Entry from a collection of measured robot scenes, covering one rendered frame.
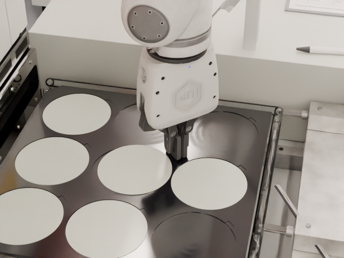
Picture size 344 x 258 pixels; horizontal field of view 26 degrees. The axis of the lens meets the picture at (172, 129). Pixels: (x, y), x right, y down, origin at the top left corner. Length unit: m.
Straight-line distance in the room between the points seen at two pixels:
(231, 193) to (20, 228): 0.27
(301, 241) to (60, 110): 0.41
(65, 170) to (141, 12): 0.31
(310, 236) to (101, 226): 0.25
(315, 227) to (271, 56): 0.30
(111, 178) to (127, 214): 0.07
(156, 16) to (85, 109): 0.37
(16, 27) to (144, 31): 0.39
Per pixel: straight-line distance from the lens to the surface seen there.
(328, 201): 1.00
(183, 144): 1.00
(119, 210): 0.94
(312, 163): 1.06
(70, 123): 1.09
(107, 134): 1.06
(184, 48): 0.87
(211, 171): 1.00
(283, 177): 1.12
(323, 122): 1.10
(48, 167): 1.01
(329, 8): 1.24
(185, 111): 0.94
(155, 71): 0.89
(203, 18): 0.87
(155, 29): 0.78
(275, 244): 1.02
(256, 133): 1.07
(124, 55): 1.15
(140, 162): 1.01
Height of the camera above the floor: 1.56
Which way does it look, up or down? 38 degrees down
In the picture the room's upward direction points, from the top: straight up
